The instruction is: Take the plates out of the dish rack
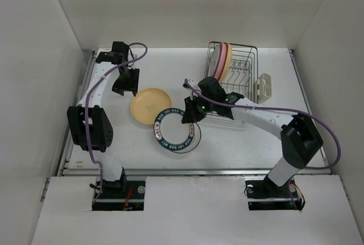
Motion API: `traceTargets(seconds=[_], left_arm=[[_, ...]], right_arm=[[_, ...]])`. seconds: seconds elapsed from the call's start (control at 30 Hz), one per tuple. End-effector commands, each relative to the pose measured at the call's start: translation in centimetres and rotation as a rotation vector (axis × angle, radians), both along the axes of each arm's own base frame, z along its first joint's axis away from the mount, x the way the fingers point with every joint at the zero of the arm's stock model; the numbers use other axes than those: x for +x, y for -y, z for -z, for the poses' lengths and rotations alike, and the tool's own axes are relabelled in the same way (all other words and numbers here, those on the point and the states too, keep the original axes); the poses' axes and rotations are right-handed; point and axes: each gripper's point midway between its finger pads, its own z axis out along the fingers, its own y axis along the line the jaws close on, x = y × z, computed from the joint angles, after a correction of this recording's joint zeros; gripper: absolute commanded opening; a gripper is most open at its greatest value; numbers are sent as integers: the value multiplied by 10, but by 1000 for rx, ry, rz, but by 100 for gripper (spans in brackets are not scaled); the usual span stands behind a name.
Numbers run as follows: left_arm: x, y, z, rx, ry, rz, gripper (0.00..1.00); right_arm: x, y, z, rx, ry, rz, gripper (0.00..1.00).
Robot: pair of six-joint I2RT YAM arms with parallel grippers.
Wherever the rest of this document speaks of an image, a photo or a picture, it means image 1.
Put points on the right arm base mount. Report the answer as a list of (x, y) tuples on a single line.
[(261, 198)]

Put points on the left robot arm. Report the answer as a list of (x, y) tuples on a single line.
[(90, 127)]

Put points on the wire dish rack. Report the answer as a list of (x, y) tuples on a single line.
[(243, 70)]

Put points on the aluminium frame rail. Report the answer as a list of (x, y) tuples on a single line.
[(226, 147)]

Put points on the white patterned plate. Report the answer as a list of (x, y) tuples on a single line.
[(213, 61)]

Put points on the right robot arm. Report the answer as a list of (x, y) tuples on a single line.
[(296, 131)]

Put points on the tan plate beside pink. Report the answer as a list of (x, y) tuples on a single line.
[(227, 62)]

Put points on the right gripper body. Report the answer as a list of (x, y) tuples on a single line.
[(198, 107)]

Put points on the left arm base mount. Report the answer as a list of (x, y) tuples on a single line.
[(130, 197)]

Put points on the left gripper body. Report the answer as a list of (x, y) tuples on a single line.
[(127, 82)]

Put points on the green rimmed lettered plate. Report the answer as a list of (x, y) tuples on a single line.
[(171, 133)]

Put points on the white cutlery holder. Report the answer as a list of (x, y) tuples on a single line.
[(263, 88)]

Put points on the grey rimmed plate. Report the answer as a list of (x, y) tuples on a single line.
[(195, 141)]

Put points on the orange plate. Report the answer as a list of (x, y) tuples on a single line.
[(148, 103)]

